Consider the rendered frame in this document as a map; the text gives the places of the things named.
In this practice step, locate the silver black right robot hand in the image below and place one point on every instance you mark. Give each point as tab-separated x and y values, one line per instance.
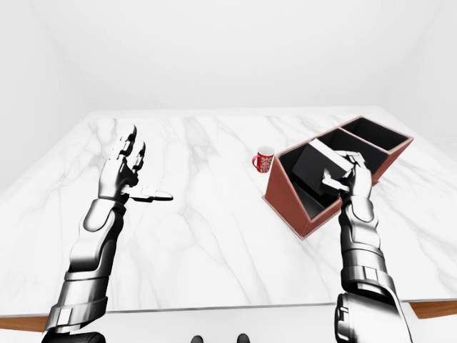
354	178

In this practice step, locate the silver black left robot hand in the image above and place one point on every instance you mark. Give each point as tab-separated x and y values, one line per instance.
113	177

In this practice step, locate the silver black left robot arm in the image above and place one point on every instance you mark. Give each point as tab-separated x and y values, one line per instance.
85	250

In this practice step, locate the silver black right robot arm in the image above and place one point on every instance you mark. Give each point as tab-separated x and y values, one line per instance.
367	271

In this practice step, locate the red-brown desk caddy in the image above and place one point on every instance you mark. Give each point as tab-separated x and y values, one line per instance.
296	200

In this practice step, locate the red white patterned mug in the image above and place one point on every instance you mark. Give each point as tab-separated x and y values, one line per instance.
263	161

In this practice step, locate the small dark rounded shape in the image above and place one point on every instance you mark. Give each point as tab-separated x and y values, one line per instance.
243	338
196	338

